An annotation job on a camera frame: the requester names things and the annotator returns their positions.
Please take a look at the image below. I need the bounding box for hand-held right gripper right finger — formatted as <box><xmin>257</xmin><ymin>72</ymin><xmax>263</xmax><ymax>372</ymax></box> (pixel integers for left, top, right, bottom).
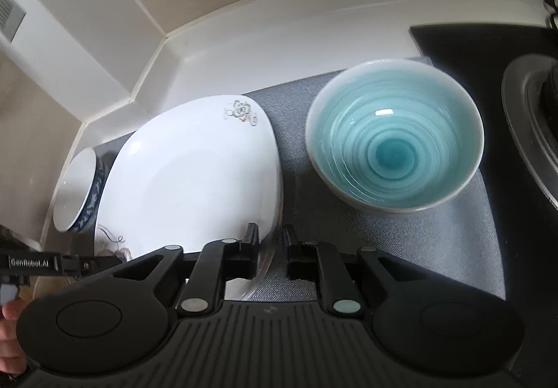
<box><xmin>282</xmin><ymin>224</ymin><xmax>441</xmax><ymax>319</ymax></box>

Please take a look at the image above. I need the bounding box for person's left hand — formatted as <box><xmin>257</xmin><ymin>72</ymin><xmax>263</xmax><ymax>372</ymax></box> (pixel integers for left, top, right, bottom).
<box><xmin>0</xmin><ymin>300</ymin><xmax>28</xmax><ymax>371</ymax></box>

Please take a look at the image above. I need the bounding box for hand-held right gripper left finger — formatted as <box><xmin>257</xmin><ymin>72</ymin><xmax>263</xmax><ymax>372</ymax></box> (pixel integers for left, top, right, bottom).
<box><xmin>111</xmin><ymin>222</ymin><xmax>261</xmax><ymax>314</ymax></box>

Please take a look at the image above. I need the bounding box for turquoise swirl bowl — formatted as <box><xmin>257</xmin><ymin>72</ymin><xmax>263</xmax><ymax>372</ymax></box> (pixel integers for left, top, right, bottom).
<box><xmin>305</xmin><ymin>59</ymin><xmax>484</xmax><ymax>214</ymax></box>

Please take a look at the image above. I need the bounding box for grey mat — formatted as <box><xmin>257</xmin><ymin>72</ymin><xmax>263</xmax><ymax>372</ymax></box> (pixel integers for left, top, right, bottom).
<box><xmin>92</xmin><ymin>57</ymin><xmax>508</xmax><ymax>302</ymax></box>

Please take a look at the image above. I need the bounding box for silver stove burner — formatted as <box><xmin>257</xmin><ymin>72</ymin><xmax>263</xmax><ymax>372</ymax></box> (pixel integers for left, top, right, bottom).
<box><xmin>501</xmin><ymin>53</ymin><xmax>558</xmax><ymax>212</ymax></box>

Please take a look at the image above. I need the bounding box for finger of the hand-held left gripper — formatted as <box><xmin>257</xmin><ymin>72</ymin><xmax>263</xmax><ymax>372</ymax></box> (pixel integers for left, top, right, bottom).
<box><xmin>61</xmin><ymin>253</ymin><xmax>131</xmax><ymax>281</ymax></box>

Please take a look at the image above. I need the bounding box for white square floral plate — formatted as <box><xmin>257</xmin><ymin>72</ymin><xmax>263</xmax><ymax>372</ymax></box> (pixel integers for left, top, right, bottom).
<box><xmin>92</xmin><ymin>95</ymin><xmax>284</xmax><ymax>302</ymax></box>

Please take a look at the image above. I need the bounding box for grey wall vent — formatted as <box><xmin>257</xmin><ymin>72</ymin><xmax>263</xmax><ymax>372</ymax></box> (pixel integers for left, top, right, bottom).
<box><xmin>0</xmin><ymin>0</ymin><xmax>28</xmax><ymax>42</ymax></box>

